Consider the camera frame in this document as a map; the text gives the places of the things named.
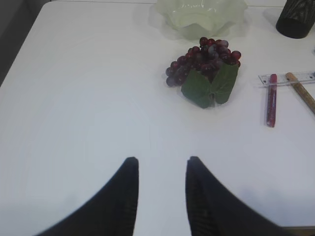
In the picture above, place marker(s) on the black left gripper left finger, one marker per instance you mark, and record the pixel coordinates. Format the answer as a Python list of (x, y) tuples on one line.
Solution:
[(110, 212)]

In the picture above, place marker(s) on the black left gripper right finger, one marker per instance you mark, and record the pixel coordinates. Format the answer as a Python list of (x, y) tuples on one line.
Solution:
[(214, 211)]

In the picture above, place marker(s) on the red grape bunch with leaves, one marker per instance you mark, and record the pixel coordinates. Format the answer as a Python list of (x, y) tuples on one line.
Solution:
[(207, 73)]

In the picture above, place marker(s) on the red glitter pen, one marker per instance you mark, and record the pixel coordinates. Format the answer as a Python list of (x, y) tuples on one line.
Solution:
[(271, 102)]

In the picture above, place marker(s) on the gold glitter pen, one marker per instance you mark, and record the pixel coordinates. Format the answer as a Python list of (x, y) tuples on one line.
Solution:
[(301, 91)]

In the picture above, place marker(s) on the clear plastic ruler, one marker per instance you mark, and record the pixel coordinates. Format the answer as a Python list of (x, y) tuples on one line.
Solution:
[(305, 77)]

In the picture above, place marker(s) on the pale green wavy glass plate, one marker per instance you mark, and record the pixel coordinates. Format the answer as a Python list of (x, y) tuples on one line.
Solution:
[(194, 19)]

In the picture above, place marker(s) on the black mesh pen holder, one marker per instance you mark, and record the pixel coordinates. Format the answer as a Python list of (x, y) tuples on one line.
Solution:
[(296, 19)]

